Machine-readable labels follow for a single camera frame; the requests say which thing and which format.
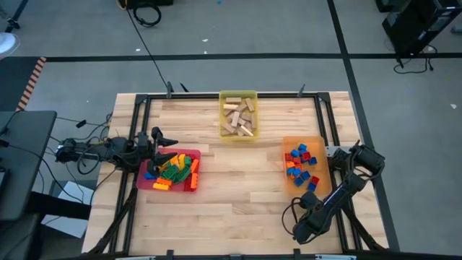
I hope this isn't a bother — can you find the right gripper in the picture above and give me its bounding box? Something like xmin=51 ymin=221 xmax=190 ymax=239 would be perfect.
xmin=292 ymin=207 xmax=335 ymax=246

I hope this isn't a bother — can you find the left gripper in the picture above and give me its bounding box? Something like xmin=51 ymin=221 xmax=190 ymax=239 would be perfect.
xmin=136 ymin=126 xmax=179 ymax=167

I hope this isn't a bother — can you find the pink plastic bin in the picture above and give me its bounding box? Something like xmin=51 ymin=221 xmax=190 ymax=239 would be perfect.
xmin=136 ymin=147 xmax=201 ymax=194

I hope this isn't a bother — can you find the yellow plastic bin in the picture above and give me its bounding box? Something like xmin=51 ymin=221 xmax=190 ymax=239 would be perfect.
xmin=217 ymin=90 xmax=260 ymax=143

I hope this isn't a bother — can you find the orange plastic bin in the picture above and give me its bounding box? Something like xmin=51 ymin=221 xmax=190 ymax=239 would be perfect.
xmin=282 ymin=135 xmax=333 ymax=198

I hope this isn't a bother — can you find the white paper sheet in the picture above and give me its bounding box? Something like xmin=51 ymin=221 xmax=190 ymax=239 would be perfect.
xmin=40 ymin=180 xmax=95 ymax=239

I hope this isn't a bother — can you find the black desk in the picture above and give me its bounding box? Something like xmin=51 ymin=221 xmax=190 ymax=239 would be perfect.
xmin=0 ymin=110 xmax=58 ymax=222

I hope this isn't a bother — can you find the black equipment case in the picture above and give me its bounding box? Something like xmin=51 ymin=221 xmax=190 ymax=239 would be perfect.
xmin=117 ymin=0 xmax=174 ymax=10

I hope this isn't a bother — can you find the orange black hazard strip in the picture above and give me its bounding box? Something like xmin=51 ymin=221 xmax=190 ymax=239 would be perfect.
xmin=16 ymin=56 xmax=48 ymax=112

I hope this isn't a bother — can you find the black tripod leg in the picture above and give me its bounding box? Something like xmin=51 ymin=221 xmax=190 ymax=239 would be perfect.
xmin=5 ymin=0 xmax=30 ymax=33

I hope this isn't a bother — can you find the black computer cabinet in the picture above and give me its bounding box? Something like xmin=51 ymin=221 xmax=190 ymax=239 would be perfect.
xmin=375 ymin=0 xmax=462 ymax=57

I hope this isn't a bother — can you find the black aluminium table frame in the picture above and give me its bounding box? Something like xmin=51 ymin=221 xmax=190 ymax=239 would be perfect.
xmin=86 ymin=92 xmax=389 ymax=259

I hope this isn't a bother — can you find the grey metal base plate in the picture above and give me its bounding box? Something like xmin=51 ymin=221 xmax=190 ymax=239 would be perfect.
xmin=324 ymin=145 xmax=353 ymax=158

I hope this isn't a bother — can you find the long black floor cable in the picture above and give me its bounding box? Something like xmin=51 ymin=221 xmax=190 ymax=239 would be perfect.
xmin=124 ymin=0 xmax=170 ymax=91

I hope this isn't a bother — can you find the coiled black cable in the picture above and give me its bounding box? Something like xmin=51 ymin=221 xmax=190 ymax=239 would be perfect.
xmin=132 ymin=5 xmax=162 ymax=28

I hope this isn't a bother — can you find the tangled black cable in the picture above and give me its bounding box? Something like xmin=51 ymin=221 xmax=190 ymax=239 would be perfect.
xmin=392 ymin=45 xmax=438 ymax=75

